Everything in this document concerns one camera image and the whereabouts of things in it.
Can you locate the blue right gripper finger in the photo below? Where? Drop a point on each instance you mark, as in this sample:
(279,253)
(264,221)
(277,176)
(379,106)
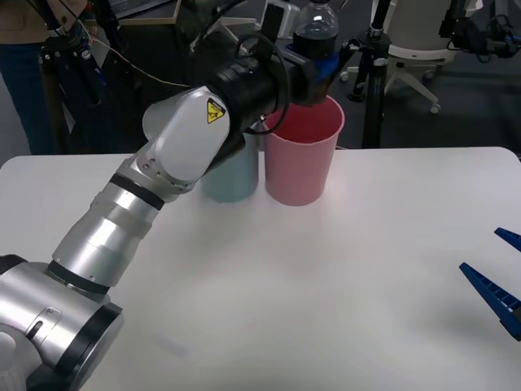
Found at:
(496,297)
(512,238)

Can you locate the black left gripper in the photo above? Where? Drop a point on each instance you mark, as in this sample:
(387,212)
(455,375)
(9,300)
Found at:
(303,83)

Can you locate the small dark plastic bottle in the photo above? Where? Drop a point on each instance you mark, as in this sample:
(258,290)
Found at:
(317,24)

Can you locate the silver and black left arm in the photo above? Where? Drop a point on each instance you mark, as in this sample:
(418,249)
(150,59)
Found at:
(183,130)

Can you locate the black tripod with grey collar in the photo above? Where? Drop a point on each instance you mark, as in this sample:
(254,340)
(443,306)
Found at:
(372,93)

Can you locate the white office chair base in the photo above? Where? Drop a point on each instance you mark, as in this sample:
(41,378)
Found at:
(228,30)

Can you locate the white office chair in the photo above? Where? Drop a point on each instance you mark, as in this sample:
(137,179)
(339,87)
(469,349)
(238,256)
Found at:
(415,51)

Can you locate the pink plastic bin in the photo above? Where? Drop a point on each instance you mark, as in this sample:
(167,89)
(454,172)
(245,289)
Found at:
(297,175)

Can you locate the pale blue plastic bin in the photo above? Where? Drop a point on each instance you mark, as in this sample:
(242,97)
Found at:
(240,179)

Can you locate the wooden edged desk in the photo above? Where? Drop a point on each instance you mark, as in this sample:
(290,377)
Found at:
(173,16)

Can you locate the grey laptop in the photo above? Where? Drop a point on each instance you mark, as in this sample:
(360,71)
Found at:
(138,5)

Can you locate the black tripod with blue marks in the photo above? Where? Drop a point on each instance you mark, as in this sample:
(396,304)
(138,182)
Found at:
(51,81)

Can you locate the person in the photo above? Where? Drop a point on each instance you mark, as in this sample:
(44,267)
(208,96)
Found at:
(24,93)

